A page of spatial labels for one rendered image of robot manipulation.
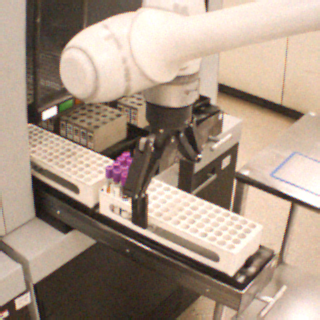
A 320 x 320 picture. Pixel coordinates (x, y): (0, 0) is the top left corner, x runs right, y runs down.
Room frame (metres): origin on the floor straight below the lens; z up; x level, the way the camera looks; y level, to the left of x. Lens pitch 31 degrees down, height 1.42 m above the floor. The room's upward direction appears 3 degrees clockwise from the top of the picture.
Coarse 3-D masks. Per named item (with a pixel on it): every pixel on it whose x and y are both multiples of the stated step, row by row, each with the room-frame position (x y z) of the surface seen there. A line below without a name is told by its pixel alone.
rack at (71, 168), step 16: (32, 128) 1.10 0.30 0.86; (32, 144) 1.01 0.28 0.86; (48, 144) 1.02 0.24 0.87; (64, 144) 1.02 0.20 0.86; (32, 160) 0.96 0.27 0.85; (48, 160) 0.96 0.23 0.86; (64, 160) 0.96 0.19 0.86; (80, 160) 0.96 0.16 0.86; (96, 160) 0.96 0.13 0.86; (112, 160) 0.96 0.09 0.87; (48, 176) 0.98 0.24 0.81; (64, 176) 0.90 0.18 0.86; (80, 176) 0.90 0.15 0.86; (96, 176) 0.91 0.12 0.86; (64, 192) 0.90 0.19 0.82; (80, 192) 0.88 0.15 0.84; (96, 192) 0.88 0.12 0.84
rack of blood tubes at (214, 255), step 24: (168, 192) 0.86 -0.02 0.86; (120, 216) 0.82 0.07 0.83; (168, 216) 0.78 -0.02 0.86; (192, 216) 0.79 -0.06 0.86; (216, 216) 0.79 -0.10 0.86; (240, 216) 0.79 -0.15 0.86; (168, 240) 0.76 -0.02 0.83; (192, 240) 0.73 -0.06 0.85; (216, 240) 0.72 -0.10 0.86; (240, 240) 0.72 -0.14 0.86; (216, 264) 0.70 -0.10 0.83; (240, 264) 0.70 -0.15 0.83
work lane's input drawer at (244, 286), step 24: (48, 192) 0.92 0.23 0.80; (72, 216) 0.87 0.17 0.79; (96, 216) 0.85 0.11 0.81; (96, 240) 0.83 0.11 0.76; (120, 240) 0.80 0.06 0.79; (144, 240) 0.78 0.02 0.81; (144, 264) 0.76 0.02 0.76; (168, 264) 0.73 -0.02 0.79; (192, 264) 0.72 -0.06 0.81; (264, 264) 0.72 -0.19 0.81; (192, 288) 0.70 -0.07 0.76; (216, 288) 0.68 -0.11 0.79; (240, 288) 0.66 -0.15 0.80; (240, 312) 0.65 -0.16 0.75; (264, 312) 0.65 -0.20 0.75
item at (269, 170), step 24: (312, 120) 1.31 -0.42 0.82; (288, 144) 1.16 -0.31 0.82; (312, 144) 1.17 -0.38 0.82; (264, 168) 1.04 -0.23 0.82; (288, 168) 1.04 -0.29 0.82; (312, 168) 1.05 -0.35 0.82; (240, 192) 1.01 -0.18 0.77; (288, 192) 0.94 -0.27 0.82; (312, 192) 0.94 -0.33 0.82; (288, 216) 1.36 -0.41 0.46; (288, 240) 1.35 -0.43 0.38; (288, 264) 1.33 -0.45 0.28; (264, 288) 1.21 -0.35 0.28; (288, 288) 1.21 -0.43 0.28; (312, 288) 1.20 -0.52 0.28; (216, 312) 1.01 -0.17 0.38; (288, 312) 1.10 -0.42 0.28; (312, 312) 1.09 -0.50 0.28
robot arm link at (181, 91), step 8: (176, 80) 0.78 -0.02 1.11; (184, 80) 0.79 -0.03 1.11; (192, 80) 0.80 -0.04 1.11; (152, 88) 0.79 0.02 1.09; (160, 88) 0.79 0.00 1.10; (168, 88) 0.78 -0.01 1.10; (176, 88) 0.78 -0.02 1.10; (184, 88) 0.79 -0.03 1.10; (192, 88) 0.80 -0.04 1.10; (144, 96) 0.81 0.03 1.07; (152, 96) 0.79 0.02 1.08; (160, 96) 0.79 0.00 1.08; (168, 96) 0.78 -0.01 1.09; (176, 96) 0.78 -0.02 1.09; (184, 96) 0.79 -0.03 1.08; (192, 96) 0.81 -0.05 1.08; (160, 104) 0.79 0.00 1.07; (168, 104) 0.78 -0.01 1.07; (176, 104) 0.78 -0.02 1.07; (184, 104) 0.79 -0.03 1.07
